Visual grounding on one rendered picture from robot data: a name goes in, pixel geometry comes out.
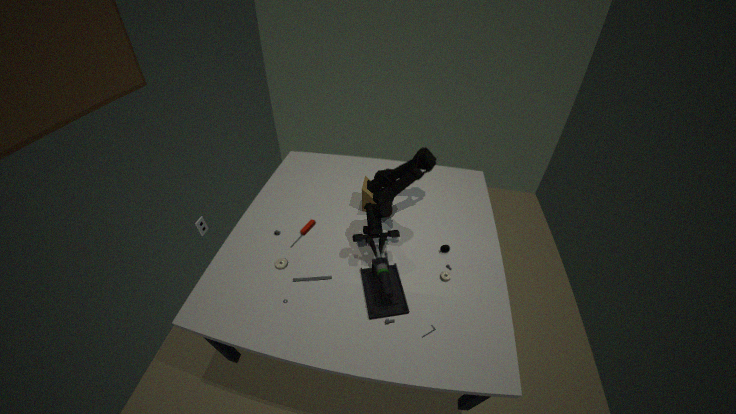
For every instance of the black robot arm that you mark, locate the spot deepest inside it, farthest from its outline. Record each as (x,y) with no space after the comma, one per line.
(386,179)

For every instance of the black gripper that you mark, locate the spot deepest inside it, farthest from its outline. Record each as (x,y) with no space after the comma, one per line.
(375,227)

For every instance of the red-handled screwdriver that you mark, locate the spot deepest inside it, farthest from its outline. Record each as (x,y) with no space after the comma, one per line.
(306,229)

